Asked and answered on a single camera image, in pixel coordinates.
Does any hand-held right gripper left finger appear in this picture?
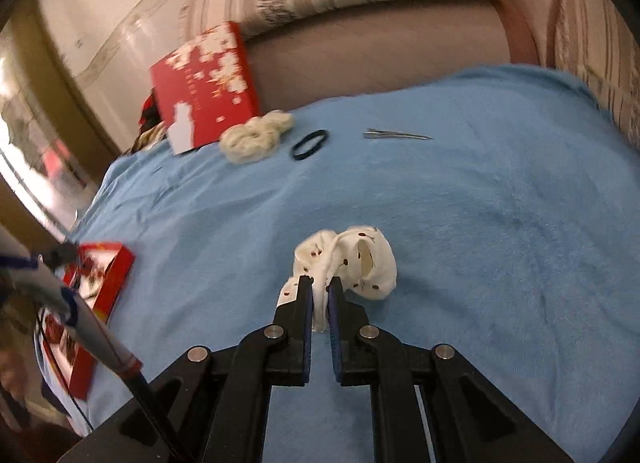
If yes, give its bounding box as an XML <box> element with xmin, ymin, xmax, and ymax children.
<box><xmin>57</xmin><ymin>274</ymin><xmax>316</xmax><ymax>463</ymax></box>

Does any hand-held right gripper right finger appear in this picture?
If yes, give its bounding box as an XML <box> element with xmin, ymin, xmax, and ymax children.
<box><xmin>327</xmin><ymin>275</ymin><xmax>576</xmax><ymax>463</ymax></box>

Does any white polka-dot scrunchie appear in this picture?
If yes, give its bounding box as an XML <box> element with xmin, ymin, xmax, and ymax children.
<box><xmin>277</xmin><ymin>224</ymin><xmax>398</xmax><ymax>334</ymax></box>

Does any red jewelry box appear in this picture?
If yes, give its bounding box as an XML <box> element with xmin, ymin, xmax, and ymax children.
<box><xmin>35</xmin><ymin>241</ymin><xmax>136</xmax><ymax>401</ymax></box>

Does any blue terry blanket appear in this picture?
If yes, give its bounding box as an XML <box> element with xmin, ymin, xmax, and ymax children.
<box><xmin>32</xmin><ymin>63</ymin><xmax>640</xmax><ymax>463</ymax></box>

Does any cream scrunchie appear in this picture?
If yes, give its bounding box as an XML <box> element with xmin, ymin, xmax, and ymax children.
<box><xmin>220</xmin><ymin>110</ymin><xmax>296</xmax><ymax>164</ymax></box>

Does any silver hair clip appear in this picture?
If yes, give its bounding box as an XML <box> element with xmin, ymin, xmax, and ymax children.
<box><xmin>363</xmin><ymin>127</ymin><xmax>434</xmax><ymax>142</ymax></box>

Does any dark patterned cloth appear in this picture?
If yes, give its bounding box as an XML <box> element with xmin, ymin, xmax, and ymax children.
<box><xmin>131</xmin><ymin>88</ymin><xmax>173</xmax><ymax>156</ymax></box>

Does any red floral box lid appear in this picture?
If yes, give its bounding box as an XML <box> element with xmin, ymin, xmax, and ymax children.
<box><xmin>149</xmin><ymin>20</ymin><xmax>262</xmax><ymax>156</ymax></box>

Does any beige brown sofa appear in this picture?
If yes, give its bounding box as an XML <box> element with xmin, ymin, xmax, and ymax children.
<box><xmin>245</xmin><ymin>0</ymin><xmax>640</xmax><ymax>111</ymax></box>

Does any black hair tie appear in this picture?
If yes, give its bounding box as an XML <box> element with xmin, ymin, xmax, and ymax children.
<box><xmin>291</xmin><ymin>129</ymin><xmax>331</xmax><ymax>161</ymax></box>

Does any white wrapped cable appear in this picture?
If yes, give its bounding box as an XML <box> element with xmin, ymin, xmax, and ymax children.
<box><xmin>0</xmin><ymin>228</ymin><xmax>196</xmax><ymax>463</ymax></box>

